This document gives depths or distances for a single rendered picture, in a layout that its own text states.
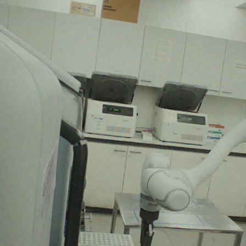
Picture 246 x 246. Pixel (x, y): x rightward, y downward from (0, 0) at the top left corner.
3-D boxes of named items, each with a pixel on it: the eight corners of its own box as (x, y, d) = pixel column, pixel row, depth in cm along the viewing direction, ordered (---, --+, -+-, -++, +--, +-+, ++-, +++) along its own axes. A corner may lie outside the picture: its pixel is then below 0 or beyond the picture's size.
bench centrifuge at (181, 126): (160, 141, 355) (168, 79, 347) (149, 133, 416) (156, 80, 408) (206, 146, 362) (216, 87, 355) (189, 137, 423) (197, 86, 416)
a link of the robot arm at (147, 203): (143, 196, 113) (140, 212, 114) (167, 198, 115) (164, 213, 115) (138, 188, 122) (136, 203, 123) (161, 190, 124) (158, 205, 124)
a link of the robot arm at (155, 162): (135, 188, 122) (144, 200, 110) (140, 149, 121) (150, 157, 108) (161, 189, 125) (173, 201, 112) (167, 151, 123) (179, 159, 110)
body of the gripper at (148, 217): (138, 202, 123) (135, 225, 124) (142, 211, 114) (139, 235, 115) (157, 204, 124) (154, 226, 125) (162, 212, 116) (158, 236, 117)
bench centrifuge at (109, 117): (84, 133, 342) (91, 69, 334) (83, 126, 403) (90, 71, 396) (134, 139, 351) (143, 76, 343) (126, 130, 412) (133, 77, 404)
